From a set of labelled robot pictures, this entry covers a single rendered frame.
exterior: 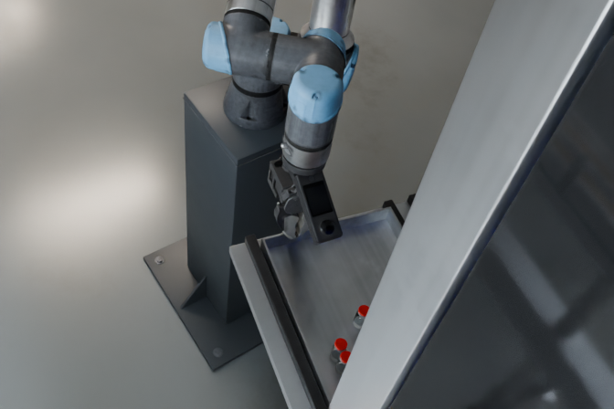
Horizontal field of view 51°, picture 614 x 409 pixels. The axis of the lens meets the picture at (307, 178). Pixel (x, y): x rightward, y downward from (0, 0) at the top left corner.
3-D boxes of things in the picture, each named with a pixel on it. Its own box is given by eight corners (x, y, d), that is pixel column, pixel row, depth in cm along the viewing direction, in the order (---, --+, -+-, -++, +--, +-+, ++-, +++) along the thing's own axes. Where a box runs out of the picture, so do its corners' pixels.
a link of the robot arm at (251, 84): (237, 54, 151) (239, 5, 141) (293, 64, 151) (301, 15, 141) (226, 88, 143) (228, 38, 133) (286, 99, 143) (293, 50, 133)
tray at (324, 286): (475, 376, 107) (482, 367, 105) (333, 428, 99) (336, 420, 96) (386, 217, 126) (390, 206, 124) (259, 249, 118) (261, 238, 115)
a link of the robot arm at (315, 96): (349, 63, 94) (344, 103, 88) (336, 118, 102) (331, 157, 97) (295, 54, 94) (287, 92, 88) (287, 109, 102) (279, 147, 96)
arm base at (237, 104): (211, 97, 155) (212, 65, 147) (264, 78, 161) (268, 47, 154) (244, 138, 148) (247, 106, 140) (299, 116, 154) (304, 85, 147)
